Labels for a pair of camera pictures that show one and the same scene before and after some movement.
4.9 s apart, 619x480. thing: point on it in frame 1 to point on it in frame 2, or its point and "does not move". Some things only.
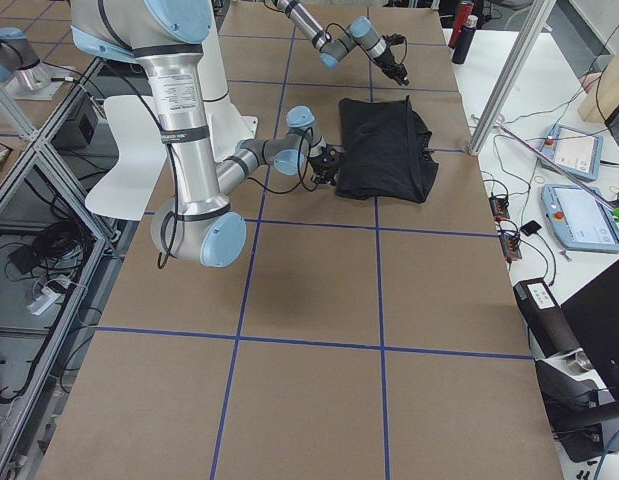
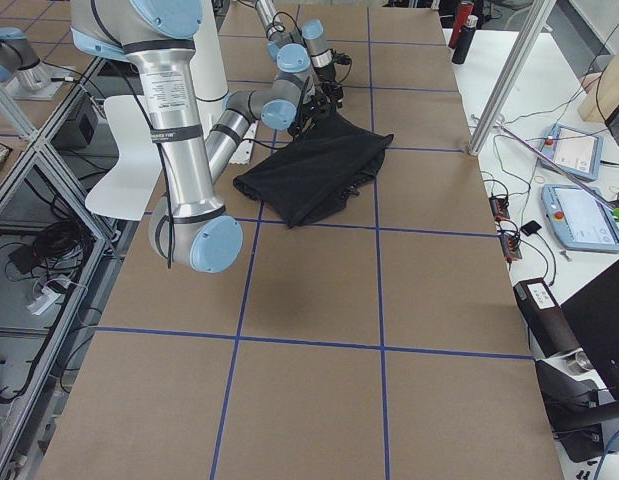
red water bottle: [464, 13] does not move
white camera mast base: [228, 128] does not move
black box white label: [549, 332] does not move
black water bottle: [464, 40] does not move
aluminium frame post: [538, 17] does not move
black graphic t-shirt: [387, 151] to [316, 170]
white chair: [142, 150] does not move
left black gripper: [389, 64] to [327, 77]
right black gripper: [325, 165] to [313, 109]
